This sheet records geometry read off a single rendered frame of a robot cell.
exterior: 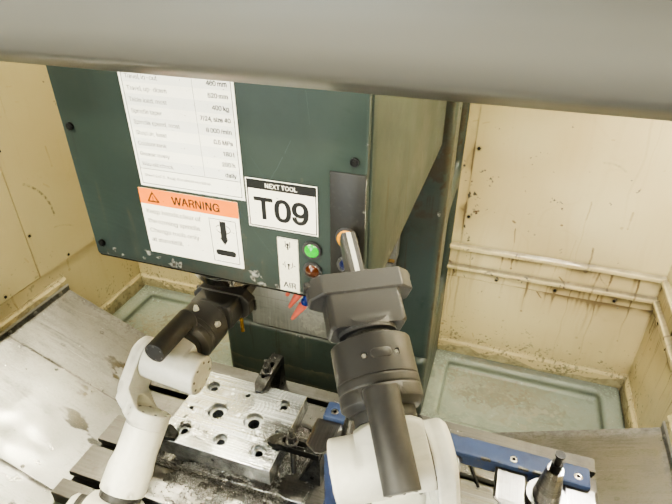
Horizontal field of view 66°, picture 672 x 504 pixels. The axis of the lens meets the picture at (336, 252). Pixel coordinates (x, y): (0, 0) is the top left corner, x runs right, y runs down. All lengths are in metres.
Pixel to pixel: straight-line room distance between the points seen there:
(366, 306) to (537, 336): 1.48
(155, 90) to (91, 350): 1.45
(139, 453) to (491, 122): 1.26
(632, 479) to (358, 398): 1.18
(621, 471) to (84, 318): 1.78
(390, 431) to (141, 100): 0.49
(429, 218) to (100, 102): 0.89
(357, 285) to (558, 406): 1.55
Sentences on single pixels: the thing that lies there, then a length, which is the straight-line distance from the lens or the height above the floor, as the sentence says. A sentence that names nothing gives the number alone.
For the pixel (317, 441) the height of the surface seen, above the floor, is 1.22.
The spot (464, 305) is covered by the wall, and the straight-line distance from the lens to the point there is 1.96.
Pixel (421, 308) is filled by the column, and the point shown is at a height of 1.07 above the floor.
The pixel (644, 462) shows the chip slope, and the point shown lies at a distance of 1.67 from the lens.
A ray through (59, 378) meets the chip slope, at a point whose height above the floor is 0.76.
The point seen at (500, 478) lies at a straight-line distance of 1.00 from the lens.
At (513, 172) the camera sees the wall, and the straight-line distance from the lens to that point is 1.69.
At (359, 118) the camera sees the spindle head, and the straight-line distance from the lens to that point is 0.59.
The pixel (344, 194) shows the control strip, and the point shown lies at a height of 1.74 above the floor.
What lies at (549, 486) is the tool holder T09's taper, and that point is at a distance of 0.95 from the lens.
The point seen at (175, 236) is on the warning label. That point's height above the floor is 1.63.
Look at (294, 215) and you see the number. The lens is 0.67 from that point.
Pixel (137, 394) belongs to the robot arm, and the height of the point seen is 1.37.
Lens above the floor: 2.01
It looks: 32 degrees down
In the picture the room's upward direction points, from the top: straight up
